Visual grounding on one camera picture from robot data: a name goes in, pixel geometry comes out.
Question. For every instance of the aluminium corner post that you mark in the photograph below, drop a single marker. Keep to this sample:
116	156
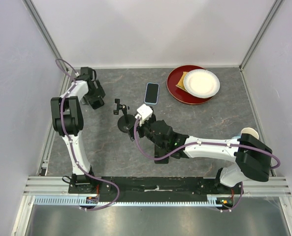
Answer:
262	30
29	4

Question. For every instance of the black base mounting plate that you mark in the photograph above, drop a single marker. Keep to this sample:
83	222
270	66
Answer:
161	188

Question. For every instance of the yellow sponge cloth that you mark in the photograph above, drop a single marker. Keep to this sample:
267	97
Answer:
180	83

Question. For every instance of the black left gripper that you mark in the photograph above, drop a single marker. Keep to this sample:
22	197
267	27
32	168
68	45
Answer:
98	92

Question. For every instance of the black smartphone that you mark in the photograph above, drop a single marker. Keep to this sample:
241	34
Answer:
94	101

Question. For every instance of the light blue mug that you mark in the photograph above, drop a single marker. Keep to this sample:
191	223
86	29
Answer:
248	130

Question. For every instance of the aluminium frame rail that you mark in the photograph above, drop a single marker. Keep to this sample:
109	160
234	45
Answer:
275	187

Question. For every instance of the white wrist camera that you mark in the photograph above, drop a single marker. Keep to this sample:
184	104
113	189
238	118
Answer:
144	112
83	101

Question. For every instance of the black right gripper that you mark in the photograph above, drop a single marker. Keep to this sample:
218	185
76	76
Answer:
140	128

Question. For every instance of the black round-base clamp stand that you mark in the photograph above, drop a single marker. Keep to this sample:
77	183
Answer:
126	119

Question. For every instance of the aluminium corner post right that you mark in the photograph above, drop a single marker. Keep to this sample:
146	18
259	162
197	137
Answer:
262	30

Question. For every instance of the blue-cased smartphone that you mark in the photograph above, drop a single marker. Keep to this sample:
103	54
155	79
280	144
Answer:
151	93

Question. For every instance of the slotted cable duct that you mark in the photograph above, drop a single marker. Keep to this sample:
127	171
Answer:
83	201

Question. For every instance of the black folding phone stand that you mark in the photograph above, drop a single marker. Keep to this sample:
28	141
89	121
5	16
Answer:
160	152

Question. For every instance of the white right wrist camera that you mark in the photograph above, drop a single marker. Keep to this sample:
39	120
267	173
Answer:
144	112

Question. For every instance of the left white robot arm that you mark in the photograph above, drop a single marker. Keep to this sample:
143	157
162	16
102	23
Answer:
68	122

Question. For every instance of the round red tray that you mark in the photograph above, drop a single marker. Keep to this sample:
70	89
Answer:
179	94

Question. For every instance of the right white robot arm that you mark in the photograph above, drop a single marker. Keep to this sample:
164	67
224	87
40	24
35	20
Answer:
249	157

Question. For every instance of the aluminium corner post left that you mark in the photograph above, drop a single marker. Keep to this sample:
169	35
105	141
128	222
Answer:
29	4

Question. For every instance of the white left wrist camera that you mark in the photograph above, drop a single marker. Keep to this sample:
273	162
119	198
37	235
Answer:
83	101

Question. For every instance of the white paper plate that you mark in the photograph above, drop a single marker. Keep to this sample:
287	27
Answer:
201	83

